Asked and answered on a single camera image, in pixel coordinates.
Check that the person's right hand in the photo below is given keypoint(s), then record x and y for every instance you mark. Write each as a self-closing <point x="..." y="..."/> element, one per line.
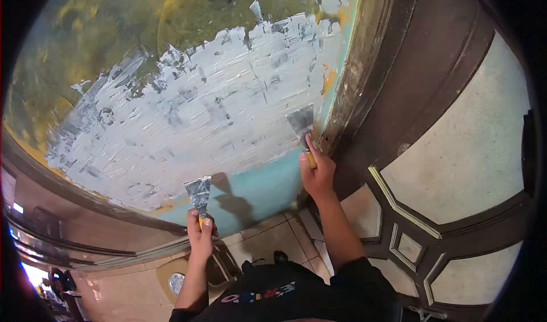
<point x="318" y="179"/>

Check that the person's left hand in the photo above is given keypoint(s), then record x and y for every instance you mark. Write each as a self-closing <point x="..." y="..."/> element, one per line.
<point x="198" y="241"/>

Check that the person's left fingers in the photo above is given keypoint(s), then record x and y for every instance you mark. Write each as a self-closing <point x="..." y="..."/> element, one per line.
<point x="192" y="219"/>

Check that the person's right index finger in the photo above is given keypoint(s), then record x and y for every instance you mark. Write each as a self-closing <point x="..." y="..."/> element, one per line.
<point x="313" y="146"/>

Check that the person's right thumb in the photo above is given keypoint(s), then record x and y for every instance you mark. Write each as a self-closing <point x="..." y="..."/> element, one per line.
<point x="303" y="163"/>

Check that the person's left thumb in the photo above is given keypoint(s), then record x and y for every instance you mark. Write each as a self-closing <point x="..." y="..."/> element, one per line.
<point x="207" y="229"/>

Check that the person's right fingers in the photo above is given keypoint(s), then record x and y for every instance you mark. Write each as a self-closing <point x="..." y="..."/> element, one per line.
<point x="328" y="163"/>

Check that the round silver object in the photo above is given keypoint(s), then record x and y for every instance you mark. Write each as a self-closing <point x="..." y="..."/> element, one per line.
<point x="176" y="284"/>

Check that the person's legs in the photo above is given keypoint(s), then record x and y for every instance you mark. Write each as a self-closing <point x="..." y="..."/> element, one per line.
<point x="280" y="258"/>

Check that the person's body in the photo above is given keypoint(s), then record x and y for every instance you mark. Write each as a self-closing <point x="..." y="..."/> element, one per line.
<point x="299" y="298"/>

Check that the brown door with glass panels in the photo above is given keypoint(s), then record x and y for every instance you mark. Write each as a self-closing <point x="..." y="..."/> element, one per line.
<point x="427" y="65"/>

